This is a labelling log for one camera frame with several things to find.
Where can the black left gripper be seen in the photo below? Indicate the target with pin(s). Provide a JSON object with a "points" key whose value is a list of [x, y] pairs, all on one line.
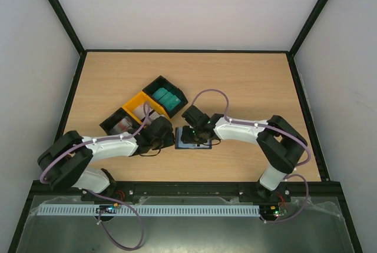
{"points": [[170, 140]]}

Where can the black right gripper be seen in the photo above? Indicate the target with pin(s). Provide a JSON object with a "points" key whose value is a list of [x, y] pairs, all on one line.
{"points": [[190, 136]]}

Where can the blue leather card holder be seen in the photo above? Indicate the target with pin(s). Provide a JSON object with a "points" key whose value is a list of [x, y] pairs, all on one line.
{"points": [[179, 144]]}

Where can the black bin with teal cards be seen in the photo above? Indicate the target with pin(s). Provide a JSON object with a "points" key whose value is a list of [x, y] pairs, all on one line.
{"points": [[162, 82]]}

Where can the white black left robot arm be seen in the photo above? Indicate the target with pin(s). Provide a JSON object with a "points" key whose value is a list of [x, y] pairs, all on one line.
{"points": [[66, 163]]}

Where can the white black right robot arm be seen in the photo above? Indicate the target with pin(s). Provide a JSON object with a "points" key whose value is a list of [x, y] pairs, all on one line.
{"points": [[281, 144]]}

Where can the white red card stack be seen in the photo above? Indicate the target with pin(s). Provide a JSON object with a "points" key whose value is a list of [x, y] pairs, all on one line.
{"points": [[141, 113]]}

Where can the red patterned card stack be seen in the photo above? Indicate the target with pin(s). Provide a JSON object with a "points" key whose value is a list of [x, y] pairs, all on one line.
{"points": [[122, 126]]}

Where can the teal card stack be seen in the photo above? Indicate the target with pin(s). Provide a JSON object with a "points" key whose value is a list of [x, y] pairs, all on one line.
{"points": [[166, 98]]}

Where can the black bin with red cards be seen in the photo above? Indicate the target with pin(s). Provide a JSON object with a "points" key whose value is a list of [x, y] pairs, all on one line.
{"points": [[119, 114]]}

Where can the yellow plastic bin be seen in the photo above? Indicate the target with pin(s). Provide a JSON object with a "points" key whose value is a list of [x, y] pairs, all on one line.
{"points": [[142, 98]]}

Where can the black aluminium frame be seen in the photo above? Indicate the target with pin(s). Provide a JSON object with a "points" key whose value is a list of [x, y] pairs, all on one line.
{"points": [[320, 4]]}

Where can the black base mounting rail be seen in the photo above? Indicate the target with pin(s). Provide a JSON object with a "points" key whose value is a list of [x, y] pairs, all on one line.
{"points": [[244, 191]]}

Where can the light blue slotted cable duct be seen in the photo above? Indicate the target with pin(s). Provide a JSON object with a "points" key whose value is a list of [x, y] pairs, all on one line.
{"points": [[151, 210]]}

